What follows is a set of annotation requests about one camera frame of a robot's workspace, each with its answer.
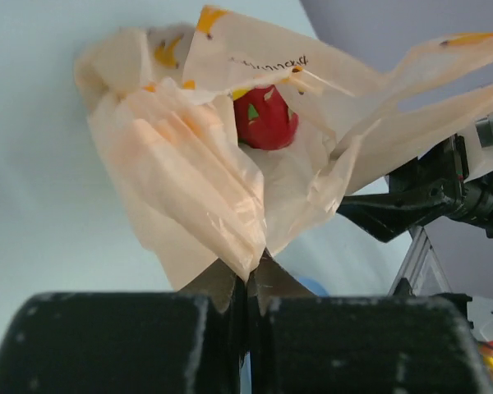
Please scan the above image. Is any aluminium frame rail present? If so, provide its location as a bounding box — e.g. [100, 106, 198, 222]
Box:
[389, 227, 452, 296]

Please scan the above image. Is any blue plastic plate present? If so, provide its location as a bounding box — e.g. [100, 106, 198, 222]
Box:
[297, 277, 329, 297]

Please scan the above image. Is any translucent orange plastic bag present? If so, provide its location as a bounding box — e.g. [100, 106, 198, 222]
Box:
[75, 6, 493, 289]

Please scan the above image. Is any red fake dragon fruit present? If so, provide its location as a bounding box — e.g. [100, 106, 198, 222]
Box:
[233, 85, 299, 151]

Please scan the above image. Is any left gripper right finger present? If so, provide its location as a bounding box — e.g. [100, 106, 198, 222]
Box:
[246, 253, 493, 393]

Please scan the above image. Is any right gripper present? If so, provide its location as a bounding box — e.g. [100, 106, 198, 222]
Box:
[338, 113, 493, 242]

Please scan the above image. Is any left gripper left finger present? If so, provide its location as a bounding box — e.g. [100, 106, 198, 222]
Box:
[0, 261, 241, 393]

